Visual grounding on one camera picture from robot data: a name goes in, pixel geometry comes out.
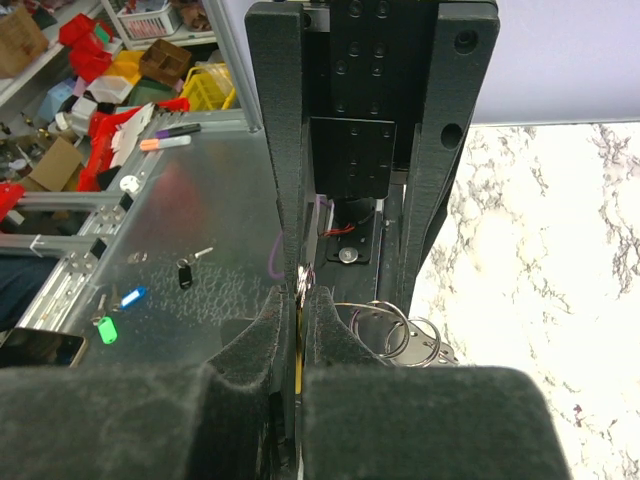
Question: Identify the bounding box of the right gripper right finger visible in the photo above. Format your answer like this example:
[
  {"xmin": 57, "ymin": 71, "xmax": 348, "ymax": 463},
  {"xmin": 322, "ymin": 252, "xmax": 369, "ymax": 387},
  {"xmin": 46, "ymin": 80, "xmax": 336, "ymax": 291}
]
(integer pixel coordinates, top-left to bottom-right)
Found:
[{"xmin": 301, "ymin": 287, "xmax": 570, "ymax": 479}]

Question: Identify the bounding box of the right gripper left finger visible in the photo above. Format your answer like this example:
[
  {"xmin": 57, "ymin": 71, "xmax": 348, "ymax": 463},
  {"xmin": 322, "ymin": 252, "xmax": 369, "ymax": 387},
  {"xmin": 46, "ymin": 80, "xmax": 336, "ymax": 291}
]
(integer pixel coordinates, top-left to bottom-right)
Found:
[{"xmin": 1, "ymin": 288, "xmax": 295, "ymax": 479}]

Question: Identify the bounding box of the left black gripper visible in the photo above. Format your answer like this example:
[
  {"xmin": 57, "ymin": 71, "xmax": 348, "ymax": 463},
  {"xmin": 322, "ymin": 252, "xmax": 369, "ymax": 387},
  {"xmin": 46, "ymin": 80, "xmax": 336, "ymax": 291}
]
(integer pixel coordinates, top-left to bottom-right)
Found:
[{"xmin": 245, "ymin": 1, "xmax": 500, "ymax": 313}]

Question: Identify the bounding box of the grey large key ring holder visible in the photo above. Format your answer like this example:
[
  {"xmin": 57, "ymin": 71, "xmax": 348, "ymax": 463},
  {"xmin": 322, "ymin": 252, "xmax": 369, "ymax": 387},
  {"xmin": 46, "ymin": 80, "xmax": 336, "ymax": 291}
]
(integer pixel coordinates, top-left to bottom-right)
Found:
[{"xmin": 335, "ymin": 300, "xmax": 459, "ymax": 368}]

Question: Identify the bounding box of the yellow key tag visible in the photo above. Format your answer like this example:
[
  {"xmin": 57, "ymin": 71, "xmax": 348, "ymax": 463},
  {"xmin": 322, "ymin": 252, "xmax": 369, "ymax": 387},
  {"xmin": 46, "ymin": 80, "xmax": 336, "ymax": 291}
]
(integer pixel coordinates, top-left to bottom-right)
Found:
[{"xmin": 295, "ymin": 301, "xmax": 304, "ymax": 394}]

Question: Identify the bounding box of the spare black key tag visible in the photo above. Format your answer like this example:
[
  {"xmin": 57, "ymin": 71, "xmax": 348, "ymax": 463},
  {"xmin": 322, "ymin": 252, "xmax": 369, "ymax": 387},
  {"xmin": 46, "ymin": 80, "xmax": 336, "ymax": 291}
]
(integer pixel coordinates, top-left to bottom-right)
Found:
[{"xmin": 176, "ymin": 247, "xmax": 213, "ymax": 290}]

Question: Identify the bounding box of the spare green key tag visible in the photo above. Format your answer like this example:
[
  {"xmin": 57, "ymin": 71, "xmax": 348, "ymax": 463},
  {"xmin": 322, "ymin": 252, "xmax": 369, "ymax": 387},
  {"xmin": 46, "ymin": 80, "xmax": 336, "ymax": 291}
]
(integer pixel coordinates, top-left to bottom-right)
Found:
[{"xmin": 91, "ymin": 294, "xmax": 118, "ymax": 345}]

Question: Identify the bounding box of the spare blue key tag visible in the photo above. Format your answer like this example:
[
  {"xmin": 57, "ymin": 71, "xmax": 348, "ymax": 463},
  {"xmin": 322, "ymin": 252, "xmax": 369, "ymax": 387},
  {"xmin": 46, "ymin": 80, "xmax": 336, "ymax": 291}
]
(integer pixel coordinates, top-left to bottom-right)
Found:
[{"xmin": 111, "ymin": 286, "xmax": 147, "ymax": 311}]

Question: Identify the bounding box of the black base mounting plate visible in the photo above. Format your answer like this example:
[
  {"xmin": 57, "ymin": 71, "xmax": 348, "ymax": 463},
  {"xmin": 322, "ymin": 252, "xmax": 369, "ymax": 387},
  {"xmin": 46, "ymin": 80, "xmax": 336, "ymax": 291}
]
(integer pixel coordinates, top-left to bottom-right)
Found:
[{"xmin": 314, "ymin": 185, "xmax": 404, "ymax": 304}]

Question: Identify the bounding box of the yellow plastic basket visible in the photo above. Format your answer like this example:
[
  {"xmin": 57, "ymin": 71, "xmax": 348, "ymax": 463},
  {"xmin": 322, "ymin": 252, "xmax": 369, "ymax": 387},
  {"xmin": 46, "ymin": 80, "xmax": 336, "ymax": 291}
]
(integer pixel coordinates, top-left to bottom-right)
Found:
[{"xmin": 180, "ymin": 63, "xmax": 236, "ymax": 111}]

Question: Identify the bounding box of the purple marker pen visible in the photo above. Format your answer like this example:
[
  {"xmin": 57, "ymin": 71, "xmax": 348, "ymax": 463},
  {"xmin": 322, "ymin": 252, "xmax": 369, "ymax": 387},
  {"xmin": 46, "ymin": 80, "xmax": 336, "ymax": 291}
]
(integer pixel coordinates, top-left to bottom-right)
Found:
[{"xmin": 155, "ymin": 123, "xmax": 201, "ymax": 140}]

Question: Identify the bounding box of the brown cardboard box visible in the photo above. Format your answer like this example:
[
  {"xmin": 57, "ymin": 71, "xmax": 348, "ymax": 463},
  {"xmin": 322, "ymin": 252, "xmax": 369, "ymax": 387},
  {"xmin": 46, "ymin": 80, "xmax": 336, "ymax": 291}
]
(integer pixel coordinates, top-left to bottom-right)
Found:
[{"xmin": 139, "ymin": 39, "xmax": 192, "ymax": 88}]

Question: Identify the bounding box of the orange marker pen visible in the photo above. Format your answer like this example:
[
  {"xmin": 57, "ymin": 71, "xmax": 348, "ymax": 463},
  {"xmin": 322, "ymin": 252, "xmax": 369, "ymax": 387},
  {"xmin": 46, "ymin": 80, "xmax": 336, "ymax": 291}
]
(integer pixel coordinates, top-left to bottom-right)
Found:
[{"xmin": 139, "ymin": 135, "xmax": 192, "ymax": 152}]

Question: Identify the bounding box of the red plastic bin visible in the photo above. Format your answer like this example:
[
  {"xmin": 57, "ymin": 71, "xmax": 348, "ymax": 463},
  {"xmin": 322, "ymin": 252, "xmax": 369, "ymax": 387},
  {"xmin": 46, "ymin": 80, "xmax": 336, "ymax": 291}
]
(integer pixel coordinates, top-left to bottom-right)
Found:
[{"xmin": 58, "ymin": 14, "xmax": 114, "ymax": 55}]

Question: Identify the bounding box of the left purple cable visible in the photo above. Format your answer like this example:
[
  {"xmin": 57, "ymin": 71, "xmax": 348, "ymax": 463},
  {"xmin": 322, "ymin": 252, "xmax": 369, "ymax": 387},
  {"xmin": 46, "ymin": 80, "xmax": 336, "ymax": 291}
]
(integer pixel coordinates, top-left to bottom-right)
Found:
[{"xmin": 268, "ymin": 197, "xmax": 336, "ymax": 281}]

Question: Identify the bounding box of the aluminium frame rail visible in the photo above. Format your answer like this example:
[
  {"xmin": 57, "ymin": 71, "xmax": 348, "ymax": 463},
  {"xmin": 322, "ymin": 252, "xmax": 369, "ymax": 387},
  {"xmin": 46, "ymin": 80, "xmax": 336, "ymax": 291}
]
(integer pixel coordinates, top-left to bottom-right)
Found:
[{"xmin": 1, "ymin": 190, "xmax": 175, "ymax": 331}]

